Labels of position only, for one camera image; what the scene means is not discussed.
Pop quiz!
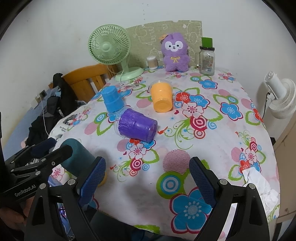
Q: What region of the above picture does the purple plush toy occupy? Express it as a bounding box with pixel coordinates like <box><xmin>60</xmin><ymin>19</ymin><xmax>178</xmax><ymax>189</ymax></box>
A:
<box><xmin>160</xmin><ymin>33</ymin><xmax>191</xmax><ymax>72</ymax></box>

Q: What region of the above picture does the black jacket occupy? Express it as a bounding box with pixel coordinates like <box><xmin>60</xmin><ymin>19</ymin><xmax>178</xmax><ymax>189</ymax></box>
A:
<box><xmin>47</xmin><ymin>73</ymin><xmax>77</xmax><ymax>118</ymax></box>

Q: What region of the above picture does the white standing fan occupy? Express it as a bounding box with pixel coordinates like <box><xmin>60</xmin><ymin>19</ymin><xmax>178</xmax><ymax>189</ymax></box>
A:
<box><xmin>264</xmin><ymin>71</ymin><xmax>296</xmax><ymax>120</ymax></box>

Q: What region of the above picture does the blue cup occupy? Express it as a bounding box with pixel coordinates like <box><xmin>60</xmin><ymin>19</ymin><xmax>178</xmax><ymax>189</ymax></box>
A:
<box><xmin>100</xmin><ymin>86</ymin><xmax>125</xmax><ymax>114</ymax></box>

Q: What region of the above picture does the cotton swab container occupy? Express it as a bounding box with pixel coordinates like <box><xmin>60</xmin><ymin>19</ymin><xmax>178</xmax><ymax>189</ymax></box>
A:
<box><xmin>147</xmin><ymin>56</ymin><xmax>159</xmax><ymax>69</ymax></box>

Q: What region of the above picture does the person's left hand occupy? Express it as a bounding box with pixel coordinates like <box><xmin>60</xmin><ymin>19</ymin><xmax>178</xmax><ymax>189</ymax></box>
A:
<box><xmin>0</xmin><ymin>202</ymin><xmax>31</xmax><ymax>232</ymax></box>

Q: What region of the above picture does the orange cup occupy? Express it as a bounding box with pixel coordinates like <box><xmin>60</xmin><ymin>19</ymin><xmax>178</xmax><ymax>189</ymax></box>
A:
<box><xmin>150</xmin><ymin>80</ymin><xmax>173</xmax><ymax>113</ymax></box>

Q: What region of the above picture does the green desk fan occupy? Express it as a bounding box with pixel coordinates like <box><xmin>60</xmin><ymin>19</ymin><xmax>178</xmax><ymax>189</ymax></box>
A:
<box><xmin>88</xmin><ymin>24</ymin><xmax>144</xmax><ymax>82</ymax></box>

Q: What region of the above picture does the crumpled white tissue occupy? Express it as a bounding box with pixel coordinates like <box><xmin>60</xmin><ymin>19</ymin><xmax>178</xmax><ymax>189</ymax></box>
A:
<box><xmin>242</xmin><ymin>167</ymin><xmax>279</xmax><ymax>212</ymax></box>

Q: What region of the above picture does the floral tablecloth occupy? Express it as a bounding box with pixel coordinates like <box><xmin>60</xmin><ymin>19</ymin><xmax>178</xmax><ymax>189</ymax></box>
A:
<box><xmin>47</xmin><ymin>67</ymin><xmax>280</xmax><ymax>234</ymax></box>

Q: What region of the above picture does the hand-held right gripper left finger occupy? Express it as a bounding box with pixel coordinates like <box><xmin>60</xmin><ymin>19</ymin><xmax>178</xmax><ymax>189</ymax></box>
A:
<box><xmin>24</xmin><ymin>156</ymin><xmax>107</xmax><ymax>241</ymax></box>

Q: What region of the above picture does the wooden chair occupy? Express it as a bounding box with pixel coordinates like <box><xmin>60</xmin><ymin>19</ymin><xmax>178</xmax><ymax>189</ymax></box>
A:
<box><xmin>62</xmin><ymin>64</ymin><xmax>119</xmax><ymax>102</ymax></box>

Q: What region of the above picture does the glass jar with green lid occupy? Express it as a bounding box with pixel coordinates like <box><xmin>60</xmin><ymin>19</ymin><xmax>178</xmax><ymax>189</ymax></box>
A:
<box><xmin>196</xmin><ymin>37</ymin><xmax>215</xmax><ymax>75</ymax></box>

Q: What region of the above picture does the white cable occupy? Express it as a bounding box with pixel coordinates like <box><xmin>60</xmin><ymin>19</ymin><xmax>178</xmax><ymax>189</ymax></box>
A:
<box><xmin>38</xmin><ymin>95</ymin><xmax>47</xmax><ymax>139</ymax></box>

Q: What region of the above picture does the dark teal cup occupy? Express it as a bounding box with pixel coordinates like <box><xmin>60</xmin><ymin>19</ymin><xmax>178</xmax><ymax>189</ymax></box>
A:
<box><xmin>60</xmin><ymin>138</ymin><xmax>102</xmax><ymax>179</ymax></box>

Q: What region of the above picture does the purple cup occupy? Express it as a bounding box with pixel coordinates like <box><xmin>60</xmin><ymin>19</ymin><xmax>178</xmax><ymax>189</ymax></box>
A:
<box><xmin>114</xmin><ymin>108</ymin><xmax>158</xmax><ymax>143</ymax></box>

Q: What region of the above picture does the black fan cord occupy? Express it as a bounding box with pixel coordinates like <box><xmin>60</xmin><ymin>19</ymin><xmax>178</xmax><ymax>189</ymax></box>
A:
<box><xmin>261</xmin><ymin>91</ymin><xmax>272</xmax><ymax>121</ymax></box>

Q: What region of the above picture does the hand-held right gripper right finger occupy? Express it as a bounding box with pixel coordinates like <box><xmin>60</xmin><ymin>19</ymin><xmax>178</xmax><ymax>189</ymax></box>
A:
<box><xmin>189</xmin><ymin>156</ymin><xmax>270</xmax><ymax>241</ymax></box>

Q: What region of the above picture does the yellow cup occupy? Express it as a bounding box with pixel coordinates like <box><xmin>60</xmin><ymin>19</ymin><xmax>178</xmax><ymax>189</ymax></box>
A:
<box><xmin>97</xmin><ymin>171</ymin><xmax>107</xmax><ymax>187</ymax></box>

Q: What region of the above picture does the beige cabinet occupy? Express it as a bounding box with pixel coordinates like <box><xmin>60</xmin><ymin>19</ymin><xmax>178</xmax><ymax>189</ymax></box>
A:
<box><xmin>273</xmin><ymin>120</ymin><xmax>296</xmax><ymax>223</ymax></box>

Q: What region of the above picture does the dark clothes pile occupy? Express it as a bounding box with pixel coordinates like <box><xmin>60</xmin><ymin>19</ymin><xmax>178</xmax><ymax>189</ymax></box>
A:
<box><xmin>25</xmin><ymin>116</ymin><xmax>58</xmax><ymax>146</ymax></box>

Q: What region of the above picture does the green patterned board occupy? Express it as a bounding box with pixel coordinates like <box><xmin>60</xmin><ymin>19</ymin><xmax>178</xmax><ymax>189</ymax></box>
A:
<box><xmin>125</xmin><ymin>20</ymin><xmax>203</xmax><ymax>70</ymax></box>

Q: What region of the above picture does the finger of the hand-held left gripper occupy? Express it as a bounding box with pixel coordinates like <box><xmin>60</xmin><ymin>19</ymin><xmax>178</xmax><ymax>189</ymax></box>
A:
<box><xmin>10</xmin><ymin>145</ymin><xmax>73</xmax><ymax>183</ymax></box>
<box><xmin>5</xmin><ymin>138</ymin><xmax>56</xmax><ymax>167</ymax></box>

